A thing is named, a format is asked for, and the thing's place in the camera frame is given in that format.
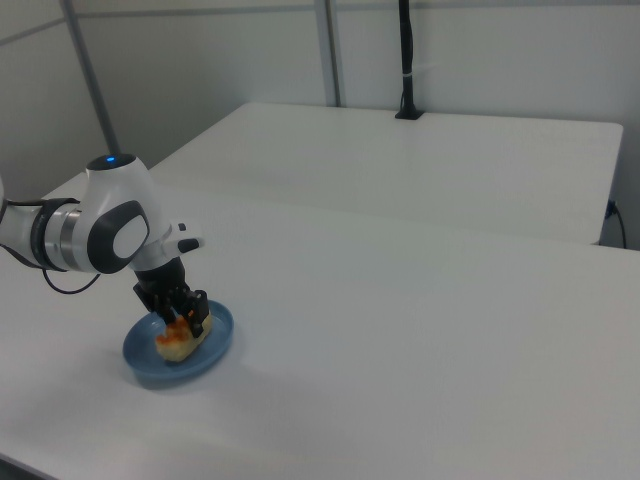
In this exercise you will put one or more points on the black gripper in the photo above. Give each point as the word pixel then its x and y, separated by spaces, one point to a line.
pixel 161 282

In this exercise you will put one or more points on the blue round plate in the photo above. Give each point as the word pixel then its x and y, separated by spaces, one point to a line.
pixel 150 355

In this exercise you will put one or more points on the orange glazed bread roll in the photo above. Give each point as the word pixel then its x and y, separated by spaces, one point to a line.
pixel 182 340

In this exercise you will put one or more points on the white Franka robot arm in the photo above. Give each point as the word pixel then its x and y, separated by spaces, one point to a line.
pixel 100 220

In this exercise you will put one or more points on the grey partition frame post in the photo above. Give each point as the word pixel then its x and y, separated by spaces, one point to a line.
pixel 332 50
pixel 92 70

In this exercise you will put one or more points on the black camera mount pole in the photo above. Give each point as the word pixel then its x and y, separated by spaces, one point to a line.
pixel 407 65

